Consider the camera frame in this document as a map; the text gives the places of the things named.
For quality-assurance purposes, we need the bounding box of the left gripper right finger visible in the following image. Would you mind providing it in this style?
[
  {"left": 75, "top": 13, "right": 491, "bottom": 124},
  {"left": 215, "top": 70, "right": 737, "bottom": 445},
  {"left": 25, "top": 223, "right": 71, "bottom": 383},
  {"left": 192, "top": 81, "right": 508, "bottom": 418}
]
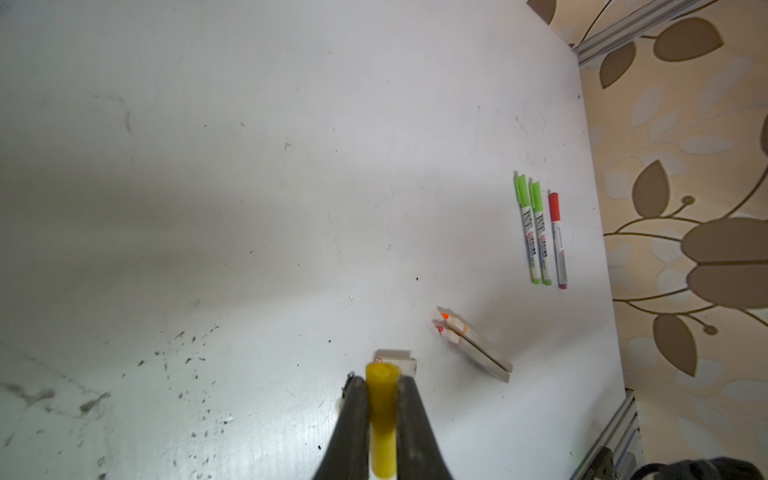
[{"left": 395, "top": 376, "right": 452, "bottom": 480}]

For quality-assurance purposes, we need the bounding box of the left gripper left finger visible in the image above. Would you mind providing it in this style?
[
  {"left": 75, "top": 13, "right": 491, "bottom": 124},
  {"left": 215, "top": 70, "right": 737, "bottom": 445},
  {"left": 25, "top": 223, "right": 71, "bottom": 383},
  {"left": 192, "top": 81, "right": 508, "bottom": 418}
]
[{"left": 313, "top": 374, "right": 370, "bottom": 480}]

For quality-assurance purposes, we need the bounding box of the yellow pen cap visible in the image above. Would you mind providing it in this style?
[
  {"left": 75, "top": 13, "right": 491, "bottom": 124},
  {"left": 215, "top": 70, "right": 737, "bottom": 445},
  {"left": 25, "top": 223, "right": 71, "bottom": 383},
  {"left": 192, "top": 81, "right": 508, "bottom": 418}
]
[{"left": 366, "top": 362, "right": 401, "bottom": 479}]

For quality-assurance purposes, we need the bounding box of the green white pen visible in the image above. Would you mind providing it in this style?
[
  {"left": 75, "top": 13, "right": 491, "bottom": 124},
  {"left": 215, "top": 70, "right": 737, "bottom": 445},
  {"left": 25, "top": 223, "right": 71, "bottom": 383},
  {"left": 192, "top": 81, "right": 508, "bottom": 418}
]
[{"left": 521, "top": 205, "right": 542, "bottom": 284}]

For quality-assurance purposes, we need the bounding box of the thin white pen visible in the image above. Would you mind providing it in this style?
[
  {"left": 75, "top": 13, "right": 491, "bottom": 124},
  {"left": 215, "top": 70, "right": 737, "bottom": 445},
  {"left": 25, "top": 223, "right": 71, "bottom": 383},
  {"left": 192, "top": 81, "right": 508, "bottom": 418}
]
[{"left": 534, "top": 209, "right": 552, "bottom": 286}]

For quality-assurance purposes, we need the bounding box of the red white pen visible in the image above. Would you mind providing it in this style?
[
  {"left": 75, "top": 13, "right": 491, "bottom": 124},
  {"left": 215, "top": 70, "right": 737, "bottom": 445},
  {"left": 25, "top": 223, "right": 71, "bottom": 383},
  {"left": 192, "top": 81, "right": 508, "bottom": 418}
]
[{"left": 552, "top": 220, "right": 568, "bottom": 290}]

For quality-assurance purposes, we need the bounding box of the red pen cap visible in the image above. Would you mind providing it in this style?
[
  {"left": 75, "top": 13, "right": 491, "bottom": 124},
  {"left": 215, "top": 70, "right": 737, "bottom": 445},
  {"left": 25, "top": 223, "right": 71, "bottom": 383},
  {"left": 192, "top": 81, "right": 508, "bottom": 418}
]
[{"left": 548, "top": 192, "right": 561, "bottom": 222}]

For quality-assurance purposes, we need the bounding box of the light green pen cap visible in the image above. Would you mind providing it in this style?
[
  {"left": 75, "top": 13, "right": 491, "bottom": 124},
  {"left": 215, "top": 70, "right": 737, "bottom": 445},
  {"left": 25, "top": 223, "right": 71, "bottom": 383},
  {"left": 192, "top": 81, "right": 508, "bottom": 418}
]
[{"left": 529, "top": 182, "right": 544, "bottom": 214}]

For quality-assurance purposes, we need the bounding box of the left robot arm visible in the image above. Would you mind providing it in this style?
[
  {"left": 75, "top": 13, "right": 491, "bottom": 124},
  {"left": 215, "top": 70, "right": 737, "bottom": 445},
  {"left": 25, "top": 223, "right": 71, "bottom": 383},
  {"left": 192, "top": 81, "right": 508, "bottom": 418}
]
[{"left": 314, "top": 374, "right": 763, "bottom": 479}]

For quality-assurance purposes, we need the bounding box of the beige pen cap pink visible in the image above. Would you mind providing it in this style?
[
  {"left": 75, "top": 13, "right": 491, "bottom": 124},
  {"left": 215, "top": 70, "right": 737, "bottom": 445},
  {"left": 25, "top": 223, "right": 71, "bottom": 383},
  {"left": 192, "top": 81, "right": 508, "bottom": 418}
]
[{"left": 373, "top": 349, "right": 417, "bottom": 377}]

